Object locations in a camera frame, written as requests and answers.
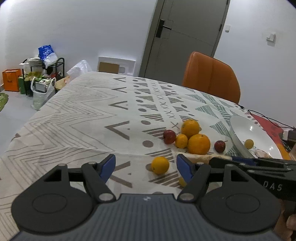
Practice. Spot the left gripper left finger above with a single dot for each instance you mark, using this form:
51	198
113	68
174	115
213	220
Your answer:
95	177

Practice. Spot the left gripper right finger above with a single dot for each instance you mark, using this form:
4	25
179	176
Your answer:
196	178

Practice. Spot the large orange front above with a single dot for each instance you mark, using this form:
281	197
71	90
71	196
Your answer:
198	144

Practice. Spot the large orange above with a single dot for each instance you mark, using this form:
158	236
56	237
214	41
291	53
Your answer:
190	128
198	144

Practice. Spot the small orange kumquat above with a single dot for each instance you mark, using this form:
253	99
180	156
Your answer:
181	141

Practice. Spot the red small apple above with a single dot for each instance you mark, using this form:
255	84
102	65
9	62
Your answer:
220	146
169	137

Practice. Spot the right hand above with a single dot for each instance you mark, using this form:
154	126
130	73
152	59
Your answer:
285	226

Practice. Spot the small yellow fruit under finger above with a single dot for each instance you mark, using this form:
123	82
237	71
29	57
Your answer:
182	182

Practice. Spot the peeled pomelo piece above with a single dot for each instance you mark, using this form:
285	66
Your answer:
260	153

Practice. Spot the small orange near gripper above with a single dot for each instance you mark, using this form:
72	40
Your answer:
160	165

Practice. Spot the red orange cartoon mat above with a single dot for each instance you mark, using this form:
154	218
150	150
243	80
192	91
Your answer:
286	147

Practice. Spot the green yellow small fruit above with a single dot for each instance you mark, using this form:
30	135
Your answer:
249	143

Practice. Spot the large orange back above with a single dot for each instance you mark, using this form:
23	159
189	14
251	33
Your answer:
190	128

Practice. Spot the white round plate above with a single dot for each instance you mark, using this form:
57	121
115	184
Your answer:
242	129

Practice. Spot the patterned white tablecloth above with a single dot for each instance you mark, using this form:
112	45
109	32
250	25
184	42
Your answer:
98	114

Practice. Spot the white plastic bag on floor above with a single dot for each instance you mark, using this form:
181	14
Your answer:
43	90

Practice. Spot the orange chair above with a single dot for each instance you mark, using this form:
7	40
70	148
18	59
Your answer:
211	76

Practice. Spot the clear plastic bag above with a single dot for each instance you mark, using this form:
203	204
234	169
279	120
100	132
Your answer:
80	68

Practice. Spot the white foam packaging board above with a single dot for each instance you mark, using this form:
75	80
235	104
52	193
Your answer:
116	65

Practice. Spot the green box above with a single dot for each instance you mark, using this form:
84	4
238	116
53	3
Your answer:
21	85

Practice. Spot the black metal rack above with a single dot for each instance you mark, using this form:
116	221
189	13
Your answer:
35	64

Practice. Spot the green floor mat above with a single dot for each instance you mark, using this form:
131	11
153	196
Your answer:
3	100

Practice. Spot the orange box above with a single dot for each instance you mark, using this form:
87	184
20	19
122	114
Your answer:
10	79

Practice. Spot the blue white plastic bag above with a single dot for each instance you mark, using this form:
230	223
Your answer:
47	55

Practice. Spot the grey door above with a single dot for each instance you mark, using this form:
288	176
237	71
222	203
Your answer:
196	25

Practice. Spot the black door handle lock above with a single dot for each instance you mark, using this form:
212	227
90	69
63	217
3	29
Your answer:
160	28

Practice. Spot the white wall socket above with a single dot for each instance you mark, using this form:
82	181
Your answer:
227	28

